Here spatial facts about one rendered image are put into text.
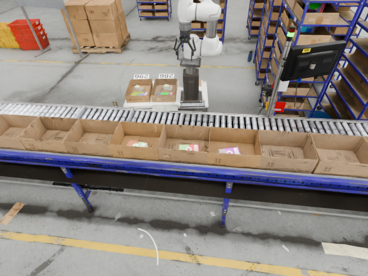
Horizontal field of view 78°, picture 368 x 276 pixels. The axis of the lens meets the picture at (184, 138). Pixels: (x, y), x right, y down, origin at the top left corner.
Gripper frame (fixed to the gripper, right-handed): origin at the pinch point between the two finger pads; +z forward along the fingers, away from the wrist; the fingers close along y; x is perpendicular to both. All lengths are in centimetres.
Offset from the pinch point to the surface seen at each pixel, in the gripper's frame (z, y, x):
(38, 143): 60, 118, 48
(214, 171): 63, -30, 59
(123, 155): 63, 44, 50
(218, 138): 60, -33, 24
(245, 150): 63, -56, 34
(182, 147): 59, -3, 40
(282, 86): 39, -92, -34
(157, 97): 72, 37, -52
